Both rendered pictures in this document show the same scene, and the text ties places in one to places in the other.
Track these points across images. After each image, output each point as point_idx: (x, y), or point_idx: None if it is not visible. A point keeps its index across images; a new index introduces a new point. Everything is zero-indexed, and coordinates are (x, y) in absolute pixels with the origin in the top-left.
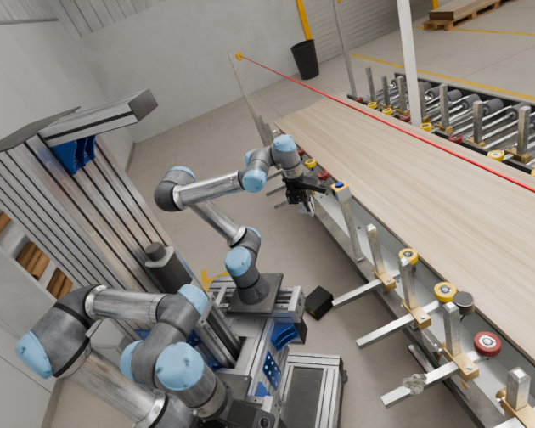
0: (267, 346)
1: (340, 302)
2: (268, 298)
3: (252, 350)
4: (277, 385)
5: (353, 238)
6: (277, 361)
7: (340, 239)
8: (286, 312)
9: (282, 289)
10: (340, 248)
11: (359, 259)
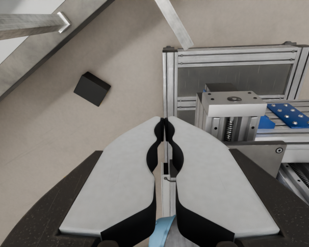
0: (288, 130)
1: (187, 33)
2: (253, 154)
3: (306, 148)
4: (284, 104)
5: (37, 23)
6: (266, 111)
7: (25, 64)
8: (260, 116)
9: (213, 135)
10: (41, 61)
11: (65, 20)
